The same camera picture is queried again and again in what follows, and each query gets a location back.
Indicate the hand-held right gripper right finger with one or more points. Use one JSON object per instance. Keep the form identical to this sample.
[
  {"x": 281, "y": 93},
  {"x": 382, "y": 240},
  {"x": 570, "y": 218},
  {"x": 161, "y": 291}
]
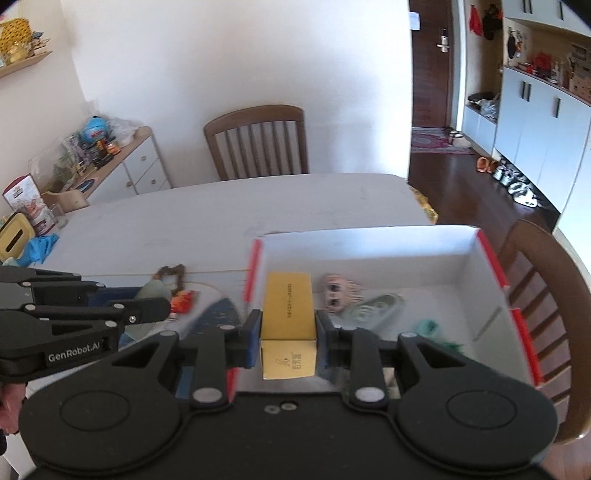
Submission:
[{"x": 322, "y": 341}]

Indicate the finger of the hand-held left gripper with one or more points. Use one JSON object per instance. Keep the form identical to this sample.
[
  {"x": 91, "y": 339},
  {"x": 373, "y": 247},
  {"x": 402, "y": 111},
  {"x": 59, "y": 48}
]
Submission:
[
  {"x": 143, "y": 310},
  {"x": 46, "y": 281}
]

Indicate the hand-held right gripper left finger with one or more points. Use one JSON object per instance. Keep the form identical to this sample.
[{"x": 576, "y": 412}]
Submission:
[{"x": 251, "y": 339}]

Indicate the yellow cardboard box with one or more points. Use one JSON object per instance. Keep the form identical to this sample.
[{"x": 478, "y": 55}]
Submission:
[{"x": 288, "y": 314}]

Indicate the red and white cardboard box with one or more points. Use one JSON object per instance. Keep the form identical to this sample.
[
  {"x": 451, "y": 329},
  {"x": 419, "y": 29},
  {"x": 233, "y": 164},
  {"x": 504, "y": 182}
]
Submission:
[{"x": 392, "y": 258}]

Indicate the person's left hand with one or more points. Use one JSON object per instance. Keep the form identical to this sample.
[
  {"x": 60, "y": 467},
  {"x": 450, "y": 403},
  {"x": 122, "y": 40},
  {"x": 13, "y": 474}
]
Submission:
[{"x": 11, "y": 406}]

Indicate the grey-green soft item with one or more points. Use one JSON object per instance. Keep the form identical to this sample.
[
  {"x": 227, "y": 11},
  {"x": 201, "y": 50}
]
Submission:
[{"x": 150, "y": 295}]

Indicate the blue cloth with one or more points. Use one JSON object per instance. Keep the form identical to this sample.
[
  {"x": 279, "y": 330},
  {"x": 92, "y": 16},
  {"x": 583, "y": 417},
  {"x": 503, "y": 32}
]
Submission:
[{"x": 39, "y": 249}]

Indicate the orange red small toy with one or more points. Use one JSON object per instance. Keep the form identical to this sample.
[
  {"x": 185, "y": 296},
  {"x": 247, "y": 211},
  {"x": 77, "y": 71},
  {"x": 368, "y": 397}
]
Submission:
[{"x": 183, "y": 302}]

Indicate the small doll face toy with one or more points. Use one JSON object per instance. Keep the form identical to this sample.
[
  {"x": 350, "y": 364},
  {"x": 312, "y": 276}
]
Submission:
[{"x": 339, "y": 293}]

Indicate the yellow and grey tissue box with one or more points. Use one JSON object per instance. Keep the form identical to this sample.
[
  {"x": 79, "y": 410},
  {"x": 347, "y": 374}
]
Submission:
[{"x": 14, "y": 240}]

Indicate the drinking glass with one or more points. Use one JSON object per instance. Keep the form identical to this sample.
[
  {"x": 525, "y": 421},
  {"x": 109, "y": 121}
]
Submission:
[{"x": 60, "y": 217}]

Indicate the red and white snack box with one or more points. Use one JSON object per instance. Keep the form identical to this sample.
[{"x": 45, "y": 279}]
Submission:
[{"x": 30, "y": 203}]

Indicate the teal soft toy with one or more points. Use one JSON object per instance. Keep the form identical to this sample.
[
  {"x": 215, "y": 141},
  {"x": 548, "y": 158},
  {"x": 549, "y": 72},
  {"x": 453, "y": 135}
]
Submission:
[{"x": 434, "y": 332}]

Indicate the clear plastic bin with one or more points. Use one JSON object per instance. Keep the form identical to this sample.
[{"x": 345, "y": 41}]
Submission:
[{"x": 48, "y": 161}]

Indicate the white wooden-top sideboard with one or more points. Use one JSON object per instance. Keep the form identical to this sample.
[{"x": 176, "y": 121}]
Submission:
[{"x": 129, "y": 170}]

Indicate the blue globe toy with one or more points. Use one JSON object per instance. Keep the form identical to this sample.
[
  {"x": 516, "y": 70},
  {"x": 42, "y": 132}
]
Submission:
[{"x": 94, "y": 129}]

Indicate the yellow bag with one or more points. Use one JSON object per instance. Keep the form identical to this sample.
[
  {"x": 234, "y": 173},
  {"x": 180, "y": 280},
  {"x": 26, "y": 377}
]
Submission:
[{"x": 425, "y": 205}]

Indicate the brown wooden slat-back chair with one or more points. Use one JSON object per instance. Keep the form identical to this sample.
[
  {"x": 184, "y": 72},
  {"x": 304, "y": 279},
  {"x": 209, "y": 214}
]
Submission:
[
  {"x": 545, "y": 300},
  {"x": 256, "y": 143}
]

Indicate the patterned door mat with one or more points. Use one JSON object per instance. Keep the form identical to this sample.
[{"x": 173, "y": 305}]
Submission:
[{"x": 431, "y": 141}]

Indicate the pair of orange shoes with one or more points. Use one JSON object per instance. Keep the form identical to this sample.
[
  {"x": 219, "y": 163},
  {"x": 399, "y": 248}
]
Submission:
[{"x": 487, "y": 165}]

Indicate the pair of pale slippers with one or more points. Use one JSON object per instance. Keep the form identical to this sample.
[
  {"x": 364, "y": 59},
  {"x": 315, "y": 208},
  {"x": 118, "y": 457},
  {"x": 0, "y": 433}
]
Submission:
[{"x": 457, "y": 138}]

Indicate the yellow flower decoration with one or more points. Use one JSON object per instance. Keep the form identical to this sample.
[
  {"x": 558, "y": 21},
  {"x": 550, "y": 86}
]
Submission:
[{"x": 16, "y": 39}]

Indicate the row of shoes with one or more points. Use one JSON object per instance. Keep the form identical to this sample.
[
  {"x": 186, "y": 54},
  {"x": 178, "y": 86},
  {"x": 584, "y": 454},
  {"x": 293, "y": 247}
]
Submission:
[{"x": 517, "y": 184}]

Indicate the dark brown door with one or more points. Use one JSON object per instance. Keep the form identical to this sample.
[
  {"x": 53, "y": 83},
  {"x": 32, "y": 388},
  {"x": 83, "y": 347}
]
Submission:
[{"x": 429, "y": 69}]

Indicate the pale blue hallway cabinet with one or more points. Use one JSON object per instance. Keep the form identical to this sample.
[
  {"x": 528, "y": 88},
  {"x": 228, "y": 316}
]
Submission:
[{"x": 540, "y": 120}]

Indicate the red hanging cloth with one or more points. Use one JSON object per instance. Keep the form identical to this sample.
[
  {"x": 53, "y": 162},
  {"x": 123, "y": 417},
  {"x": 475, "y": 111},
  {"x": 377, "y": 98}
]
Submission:
[{"x": 475, "y": 21}]

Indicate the wooden wall shelf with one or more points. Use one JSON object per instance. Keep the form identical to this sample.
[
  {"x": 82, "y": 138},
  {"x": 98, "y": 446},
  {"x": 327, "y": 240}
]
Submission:
[{"x": 27, "y": 64}]

